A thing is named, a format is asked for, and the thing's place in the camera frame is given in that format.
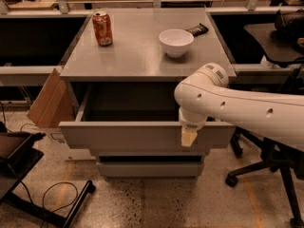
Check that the grey drawer cabinet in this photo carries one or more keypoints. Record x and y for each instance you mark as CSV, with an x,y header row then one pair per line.
x,y
137,55

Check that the grey drawer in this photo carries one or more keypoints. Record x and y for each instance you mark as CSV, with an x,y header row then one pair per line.
x,y
150,170
131,118

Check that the black laptop stand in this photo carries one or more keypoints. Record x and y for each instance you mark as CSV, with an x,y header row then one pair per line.
x,y
17,158

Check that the white bowl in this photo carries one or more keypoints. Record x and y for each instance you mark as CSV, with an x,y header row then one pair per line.
x,y
176,42

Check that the black office chair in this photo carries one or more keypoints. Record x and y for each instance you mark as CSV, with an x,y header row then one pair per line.
x,y
282,43

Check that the grey top drawer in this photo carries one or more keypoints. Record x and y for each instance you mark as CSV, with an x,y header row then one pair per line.
x,y
131,118

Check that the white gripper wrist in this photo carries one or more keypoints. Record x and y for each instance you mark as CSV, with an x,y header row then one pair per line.
x,y
191,124

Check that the orange soda can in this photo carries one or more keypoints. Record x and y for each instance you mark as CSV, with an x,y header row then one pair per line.
x,y
102,28

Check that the black snack bar wrapper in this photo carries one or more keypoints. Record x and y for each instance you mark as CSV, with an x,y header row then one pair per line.
x,y
198,30

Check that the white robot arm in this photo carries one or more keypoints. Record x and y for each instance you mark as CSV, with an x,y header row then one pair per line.
x,y
205,93

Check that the grey bottom drawer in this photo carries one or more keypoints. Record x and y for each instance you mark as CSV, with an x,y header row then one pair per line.
x,y
150,170

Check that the white printed box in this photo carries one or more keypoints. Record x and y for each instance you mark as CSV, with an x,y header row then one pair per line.
x,y
59,142

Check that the brown cardboard box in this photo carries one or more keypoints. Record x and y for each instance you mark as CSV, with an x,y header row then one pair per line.
x,y
53,104

